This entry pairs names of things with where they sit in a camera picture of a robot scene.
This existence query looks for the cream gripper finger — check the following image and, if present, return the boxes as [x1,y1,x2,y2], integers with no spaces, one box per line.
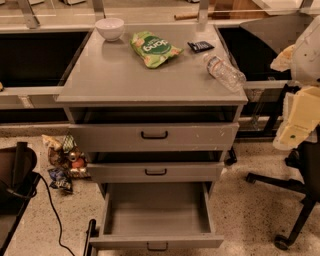
[273,86,320,150]
[270,44,295,72]

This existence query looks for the clear plastic water bottle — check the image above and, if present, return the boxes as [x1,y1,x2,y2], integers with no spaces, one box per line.
[203,53,246,92]

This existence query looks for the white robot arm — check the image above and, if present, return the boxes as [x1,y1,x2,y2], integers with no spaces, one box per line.
[270,16,320,150]

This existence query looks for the grey top drawer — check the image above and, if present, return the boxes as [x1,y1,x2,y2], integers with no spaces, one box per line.
[70,123,239,152]

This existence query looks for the grey drawer cabinet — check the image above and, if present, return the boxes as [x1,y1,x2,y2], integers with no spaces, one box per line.
[55,22,249,188]

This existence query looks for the grey open bottom drawer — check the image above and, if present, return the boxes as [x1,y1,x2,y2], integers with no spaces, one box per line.
[89,182,223,251]

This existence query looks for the grey middle drawer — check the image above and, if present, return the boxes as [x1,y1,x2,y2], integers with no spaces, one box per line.
[88,162,224,183]

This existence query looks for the black office chair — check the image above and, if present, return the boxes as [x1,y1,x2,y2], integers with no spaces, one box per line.
[239,13,320,252]

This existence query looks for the small black packet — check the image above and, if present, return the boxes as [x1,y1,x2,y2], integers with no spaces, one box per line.
[188,41,214,53]

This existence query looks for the wooden stick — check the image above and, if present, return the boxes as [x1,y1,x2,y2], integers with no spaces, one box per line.
[174,13,198,21]

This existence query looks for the green snack bag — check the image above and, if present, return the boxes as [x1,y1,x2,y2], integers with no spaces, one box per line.
[130,31,183,69]

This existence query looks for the white bowl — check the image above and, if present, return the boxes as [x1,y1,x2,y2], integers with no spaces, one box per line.
[95,18,124,41]

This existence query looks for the pile of snack packets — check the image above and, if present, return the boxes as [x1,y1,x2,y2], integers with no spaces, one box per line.
[42,134,90,193]

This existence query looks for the black chair at left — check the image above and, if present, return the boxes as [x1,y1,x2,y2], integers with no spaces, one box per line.
[0,142,39,256]

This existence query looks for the black cable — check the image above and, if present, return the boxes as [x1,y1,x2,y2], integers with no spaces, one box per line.
[0,173,76,256]

